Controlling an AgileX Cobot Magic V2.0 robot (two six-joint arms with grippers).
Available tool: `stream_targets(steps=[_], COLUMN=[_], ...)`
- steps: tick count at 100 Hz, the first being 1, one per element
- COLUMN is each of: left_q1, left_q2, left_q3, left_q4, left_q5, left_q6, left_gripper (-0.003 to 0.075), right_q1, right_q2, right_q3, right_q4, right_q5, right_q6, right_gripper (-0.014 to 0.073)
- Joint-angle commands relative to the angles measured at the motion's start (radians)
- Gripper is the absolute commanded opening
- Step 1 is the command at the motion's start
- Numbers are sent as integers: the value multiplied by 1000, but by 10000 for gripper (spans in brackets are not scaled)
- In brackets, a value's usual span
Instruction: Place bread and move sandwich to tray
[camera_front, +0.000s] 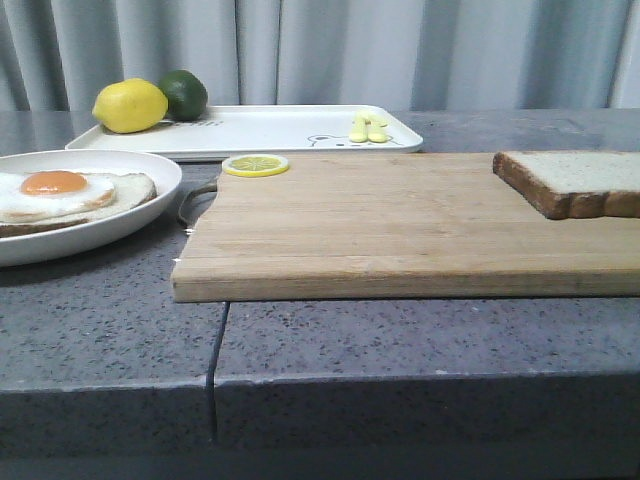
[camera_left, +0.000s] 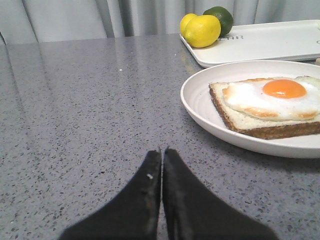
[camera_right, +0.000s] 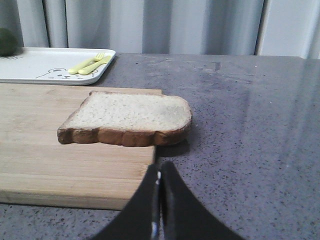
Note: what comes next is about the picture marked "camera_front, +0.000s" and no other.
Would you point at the white round plate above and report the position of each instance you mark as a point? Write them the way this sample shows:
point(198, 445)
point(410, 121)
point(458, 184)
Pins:
point(50, 245)

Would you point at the fried egg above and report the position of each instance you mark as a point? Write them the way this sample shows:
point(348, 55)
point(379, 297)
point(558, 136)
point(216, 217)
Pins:
point(50, 194)

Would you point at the yellow lemon slice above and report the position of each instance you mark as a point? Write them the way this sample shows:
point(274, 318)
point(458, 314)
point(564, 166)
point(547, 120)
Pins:
point(255, 165)

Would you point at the green lime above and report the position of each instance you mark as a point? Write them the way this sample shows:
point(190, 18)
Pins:
point(187, 96)

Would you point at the grey curtain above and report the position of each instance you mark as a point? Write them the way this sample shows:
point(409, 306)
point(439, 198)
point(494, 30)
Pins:
point(400, 55)

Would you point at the white bread slice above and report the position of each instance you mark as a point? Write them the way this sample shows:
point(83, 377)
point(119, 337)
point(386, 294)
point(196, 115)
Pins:
point(573, 184)
point(131, 190)

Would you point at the white bear tray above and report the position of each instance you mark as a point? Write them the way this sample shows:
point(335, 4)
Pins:
point(231, 130)

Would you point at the front yellow lemon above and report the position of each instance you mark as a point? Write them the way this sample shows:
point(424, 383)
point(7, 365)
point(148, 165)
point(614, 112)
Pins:
point(130, 106)

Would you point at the wooden cutting board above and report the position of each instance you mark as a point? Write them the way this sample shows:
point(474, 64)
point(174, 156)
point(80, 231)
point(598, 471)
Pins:
point(395, 226)

